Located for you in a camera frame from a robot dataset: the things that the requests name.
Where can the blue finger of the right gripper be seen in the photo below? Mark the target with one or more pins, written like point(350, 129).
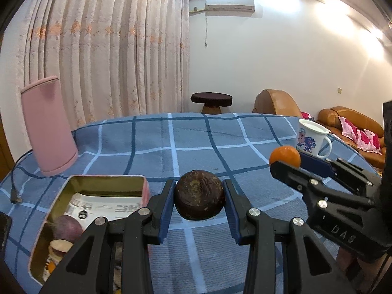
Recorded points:
point(322, 167)

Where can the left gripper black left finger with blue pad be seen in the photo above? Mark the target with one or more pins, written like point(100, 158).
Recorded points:
point(88, 267)

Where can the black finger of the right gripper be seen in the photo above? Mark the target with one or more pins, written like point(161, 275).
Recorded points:
point(306, 183)

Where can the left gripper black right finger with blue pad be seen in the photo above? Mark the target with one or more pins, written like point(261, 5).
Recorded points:
point(307, 265)

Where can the small orange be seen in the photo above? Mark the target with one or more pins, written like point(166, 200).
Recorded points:
point(287, 154)

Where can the dark brown passion fruit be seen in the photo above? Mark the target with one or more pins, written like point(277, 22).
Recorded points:
point(199, 195)

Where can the person's hand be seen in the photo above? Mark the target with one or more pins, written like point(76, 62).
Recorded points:
point(366, 277)

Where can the white printed enamel mug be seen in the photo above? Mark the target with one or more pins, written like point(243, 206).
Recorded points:
point(312, 138)

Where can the orange in tin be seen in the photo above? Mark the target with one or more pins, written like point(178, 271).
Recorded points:
point(50, 266)

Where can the purple round fruit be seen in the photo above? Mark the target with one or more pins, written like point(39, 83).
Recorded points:
point(66, 228)

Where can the brown leather sofa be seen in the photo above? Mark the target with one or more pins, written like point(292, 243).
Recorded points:
point(330, 119)

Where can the pink floral cushion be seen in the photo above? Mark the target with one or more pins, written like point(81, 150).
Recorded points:
point(364, 140)

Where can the printed paper in tin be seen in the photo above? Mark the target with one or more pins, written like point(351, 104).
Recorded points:
point(86, 208)

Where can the brown leather armchair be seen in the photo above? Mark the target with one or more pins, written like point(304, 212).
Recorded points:
point(276, 102)

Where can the black smartphone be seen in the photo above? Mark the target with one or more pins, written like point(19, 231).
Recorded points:
point(5, 226)

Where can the gold metal tin box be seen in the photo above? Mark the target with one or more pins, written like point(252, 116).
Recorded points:
point(112, 185)

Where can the blue plaid tablecloth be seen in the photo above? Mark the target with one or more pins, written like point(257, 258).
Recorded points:
point(196, 257)

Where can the dark round stool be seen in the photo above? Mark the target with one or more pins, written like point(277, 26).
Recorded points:
point(212, 101)

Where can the wooden door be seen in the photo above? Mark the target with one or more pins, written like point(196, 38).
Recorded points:
point(6, 159)

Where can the pink electric kettle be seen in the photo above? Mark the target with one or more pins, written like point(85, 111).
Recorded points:
point(47, 126)

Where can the white air conditioner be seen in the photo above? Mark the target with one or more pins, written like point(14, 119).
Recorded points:
point(230, 5)

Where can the pink floral curtain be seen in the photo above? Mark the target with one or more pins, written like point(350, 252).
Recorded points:
point(113, 58)

